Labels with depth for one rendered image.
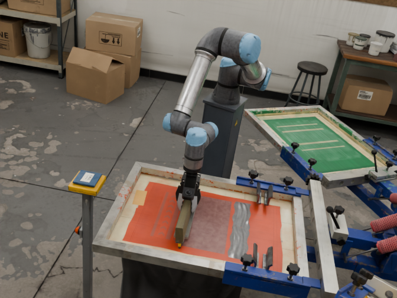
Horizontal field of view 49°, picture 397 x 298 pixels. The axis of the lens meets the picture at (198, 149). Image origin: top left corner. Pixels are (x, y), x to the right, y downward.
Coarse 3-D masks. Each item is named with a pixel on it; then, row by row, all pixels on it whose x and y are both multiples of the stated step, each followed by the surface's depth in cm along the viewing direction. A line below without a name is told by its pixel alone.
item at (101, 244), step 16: (128, 176) 195; (160, 176) 204; (176, 176) 203; (208, 176) 203; (128, 192) 185; (240, 192) 202; (112, 208) 175; (112, 224) 167; (96, 240) 158; (304, 240) 173; (128, 256) 156; (144, 256) 155; (160, 256) 155; (176, 256) 156; (304, 256) 165; (208, 272) 154; (304, 272) 158
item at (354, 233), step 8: (328, 224) 175; (352, 232) 173; (360, 232) 173; (368, 232) 174; (336, 240) 172; (352, 240) 171; (360, 240) 170; (368, 240) 170; (360, 248) 172; (368, 248) 171
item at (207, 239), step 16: (144, 224) 174; (192, 224) 178; (208, 224) 179; (128, 240) 165; (144, 240) 166; (160, 240) 168; (192, 240) 170; (208, 240) 171; (224, 240) 172; (256, 240) 175; (272, 240) 176; (208, 256) 164; (224, 256) 165
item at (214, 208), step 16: (160, 192) 194; (208, 192) 199; (144, 208) 183; (208, 208) 188; (224, 208) 190; (256, 208) 193; (272, 208) 194; (224, 224) 181; (256, 224) 183; (272, 224) 185
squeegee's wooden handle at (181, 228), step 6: (186, 204) 173; (186, 210) 169; (180, 216) 166; (186, 216) 167; (180, 222) 163; (186, 222) 167; (180, 228) 160; (186, 228) 169; (180, 234) 161; (180, 240) 163
